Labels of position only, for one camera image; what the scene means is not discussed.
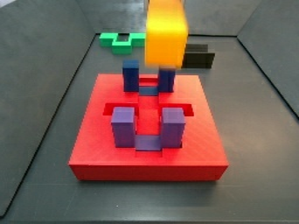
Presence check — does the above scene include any yellow long bar block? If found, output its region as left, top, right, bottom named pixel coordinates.
left=144, top=0, right=188, bottom=68

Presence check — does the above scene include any red slotted board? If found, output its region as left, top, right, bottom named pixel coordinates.
left=69, top=74, right=229, bottom=181

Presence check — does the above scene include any purple U-shaped block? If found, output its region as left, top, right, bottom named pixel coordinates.
left=110, top=107, right=185, bottom=151

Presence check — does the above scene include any dark blue U-shaped block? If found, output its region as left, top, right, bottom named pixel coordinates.
left=122, top=59, right=174, bottom=96

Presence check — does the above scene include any green zigzag block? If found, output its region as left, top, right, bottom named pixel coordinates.
left=98, top=32, right=145, bottom=54

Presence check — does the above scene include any black angle bracket holder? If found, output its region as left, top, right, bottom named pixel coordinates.
left=181, top=44, right=214, bottom=69

